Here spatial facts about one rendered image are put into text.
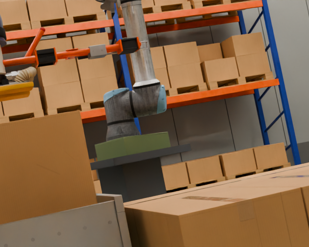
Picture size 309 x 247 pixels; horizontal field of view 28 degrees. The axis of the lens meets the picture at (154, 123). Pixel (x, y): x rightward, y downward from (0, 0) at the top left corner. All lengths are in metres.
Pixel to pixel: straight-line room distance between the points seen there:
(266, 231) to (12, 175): 0.96
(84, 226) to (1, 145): 0.44
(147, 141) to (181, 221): 1.51
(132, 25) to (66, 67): 6.59
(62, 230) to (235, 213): 0.64
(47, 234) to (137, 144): 1.17
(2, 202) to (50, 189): 0.18
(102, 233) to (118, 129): 1.19
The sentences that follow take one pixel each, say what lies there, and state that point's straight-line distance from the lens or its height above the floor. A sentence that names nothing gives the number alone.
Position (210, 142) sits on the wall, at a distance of 11.70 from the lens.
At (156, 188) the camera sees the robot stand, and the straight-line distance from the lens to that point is 3.30.
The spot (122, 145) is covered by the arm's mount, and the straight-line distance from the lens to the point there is 3.18.
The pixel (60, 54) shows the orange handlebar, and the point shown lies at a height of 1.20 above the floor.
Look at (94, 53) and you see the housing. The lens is 2.55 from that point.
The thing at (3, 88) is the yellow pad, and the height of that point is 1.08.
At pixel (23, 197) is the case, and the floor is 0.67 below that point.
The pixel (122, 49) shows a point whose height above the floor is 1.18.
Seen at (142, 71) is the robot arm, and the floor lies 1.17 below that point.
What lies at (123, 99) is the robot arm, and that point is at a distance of 3.31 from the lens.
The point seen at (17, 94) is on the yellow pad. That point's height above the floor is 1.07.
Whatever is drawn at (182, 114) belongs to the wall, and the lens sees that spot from 11.56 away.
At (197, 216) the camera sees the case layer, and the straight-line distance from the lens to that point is 1.79.
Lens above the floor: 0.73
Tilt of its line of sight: 3 degrees up
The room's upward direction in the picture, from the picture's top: 11 degrees counter-clockwise
